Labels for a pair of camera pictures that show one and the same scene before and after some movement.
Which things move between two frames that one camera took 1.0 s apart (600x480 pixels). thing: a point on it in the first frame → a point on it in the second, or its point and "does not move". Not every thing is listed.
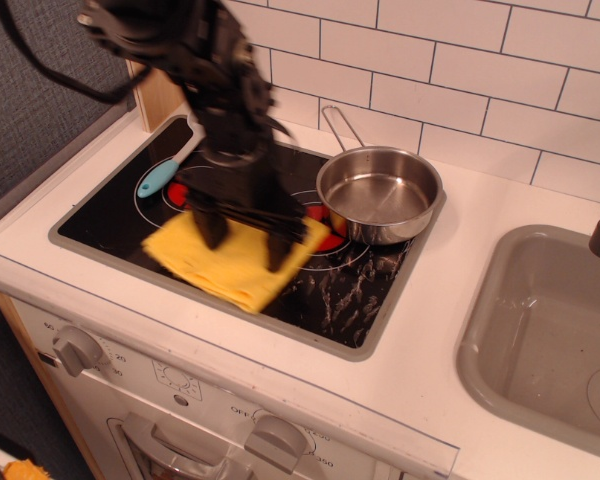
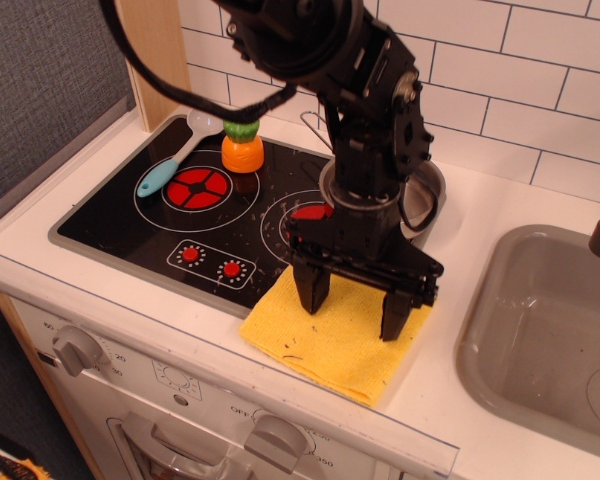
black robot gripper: [242, 179] → [364, 242]
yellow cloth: [238, 270] → [342, 341]
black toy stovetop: [334, 294] does not move
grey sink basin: [539, 336] does not move
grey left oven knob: [76, 349] does not move
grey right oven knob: [277, 441] does not move
